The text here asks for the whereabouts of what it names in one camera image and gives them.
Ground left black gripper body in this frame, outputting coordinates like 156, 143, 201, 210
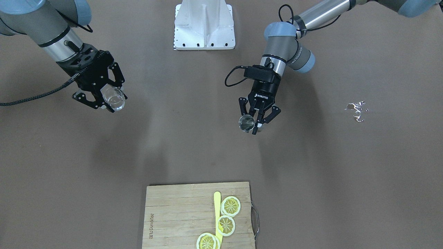
248, 80, 279, 112

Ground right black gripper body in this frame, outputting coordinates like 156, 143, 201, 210
65, 45, 114, 91

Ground clear glass shaker cup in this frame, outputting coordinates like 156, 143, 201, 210
101, 84, 126, 111

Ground steel measuring cup jigger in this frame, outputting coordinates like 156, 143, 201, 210
238, 114, 256, 132

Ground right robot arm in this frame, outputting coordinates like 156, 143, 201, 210
0, 0, 127, 112

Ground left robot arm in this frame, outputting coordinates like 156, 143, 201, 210
224, 0, 442, 140

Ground spilled liquid puddle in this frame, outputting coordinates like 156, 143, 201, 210
344, 101, 369, 122

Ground yellow plastic knife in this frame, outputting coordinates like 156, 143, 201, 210
213, 191, 223, 249

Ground lemon slice far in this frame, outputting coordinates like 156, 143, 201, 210
220, 196, 242, 218

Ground lemon slice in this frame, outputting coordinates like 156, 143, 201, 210
216, 215, 236, 237
195, 233, 220, 249
220, 196, 242, 218

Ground lemon slice middle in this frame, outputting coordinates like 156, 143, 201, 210
216, 215, 236, 237

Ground wooden cutting board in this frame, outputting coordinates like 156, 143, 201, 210
142, 182, 256, 249

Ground lemon slice near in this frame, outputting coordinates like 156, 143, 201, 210
195, 233, 220, 249

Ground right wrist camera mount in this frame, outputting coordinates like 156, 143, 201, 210
57, 44, 99, 77

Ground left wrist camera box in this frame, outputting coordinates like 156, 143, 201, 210
243, 65, 281, 84

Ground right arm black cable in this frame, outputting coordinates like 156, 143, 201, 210
0, 7, 94, 107

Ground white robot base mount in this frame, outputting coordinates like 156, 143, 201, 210
173, 0, 236, 50

